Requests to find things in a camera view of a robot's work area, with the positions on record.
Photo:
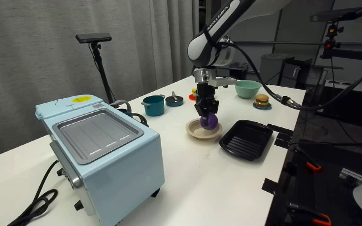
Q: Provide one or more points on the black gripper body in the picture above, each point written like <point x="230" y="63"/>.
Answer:
<point x="206" y="98"/>

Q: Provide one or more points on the purple plush toy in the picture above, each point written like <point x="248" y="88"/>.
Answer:
<point x="209" y="122"/>

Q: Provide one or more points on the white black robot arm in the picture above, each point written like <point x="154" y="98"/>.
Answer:
<point x="214" y="33"/>

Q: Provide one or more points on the yellow red toy food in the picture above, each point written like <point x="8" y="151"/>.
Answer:
<point x="193" y="96"/>

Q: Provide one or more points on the beige plate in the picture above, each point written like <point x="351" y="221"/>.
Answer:
<point x="194" y="132"/>

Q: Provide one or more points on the teal toy pot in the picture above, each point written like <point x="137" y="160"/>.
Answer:
<point x="154" y="107"/>

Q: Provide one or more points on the small blue plate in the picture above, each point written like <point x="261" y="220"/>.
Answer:
<point x="262" y="107"/>

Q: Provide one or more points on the toy burger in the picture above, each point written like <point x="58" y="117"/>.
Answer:
<point x="262" y="99"/>

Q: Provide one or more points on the teal pot lid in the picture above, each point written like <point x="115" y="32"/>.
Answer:
<point x="175" y="101"/>

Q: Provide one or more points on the black grill tray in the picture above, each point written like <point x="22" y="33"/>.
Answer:
<point x="244" y="140"/>

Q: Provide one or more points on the mint green bowl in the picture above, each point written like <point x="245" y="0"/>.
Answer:
<point x="248" y="89"/>

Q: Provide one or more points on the black tape strip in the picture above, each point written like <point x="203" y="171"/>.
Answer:
<point x="269" y="185"/>
<point x="282" y="141"/>
<point x="281" y="130"/>

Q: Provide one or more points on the grey cabinet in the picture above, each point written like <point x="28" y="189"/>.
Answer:
<point x="273" y="69"/>

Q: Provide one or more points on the light blue toaster oven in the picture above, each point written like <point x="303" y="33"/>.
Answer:
<point x="122" y="167"/>

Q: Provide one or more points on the black tripod stand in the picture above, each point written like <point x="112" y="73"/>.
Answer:
<point x="101" y="71"/>

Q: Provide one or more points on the orange black clamp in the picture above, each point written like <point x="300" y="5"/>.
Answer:
<point x="313" y="166"/>
<point x="321" y="220"/>

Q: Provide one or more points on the grey curtain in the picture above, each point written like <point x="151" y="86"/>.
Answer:
<point x="34" y="71"/>

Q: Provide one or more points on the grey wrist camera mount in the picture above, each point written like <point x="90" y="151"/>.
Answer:
<point x="214" y="78"/>

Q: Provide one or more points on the black camera bar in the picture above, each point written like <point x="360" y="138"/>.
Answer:
<point x="93" y="38"/>

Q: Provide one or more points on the black camera on mount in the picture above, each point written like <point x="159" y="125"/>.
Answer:
<point x="336" y="14"/>

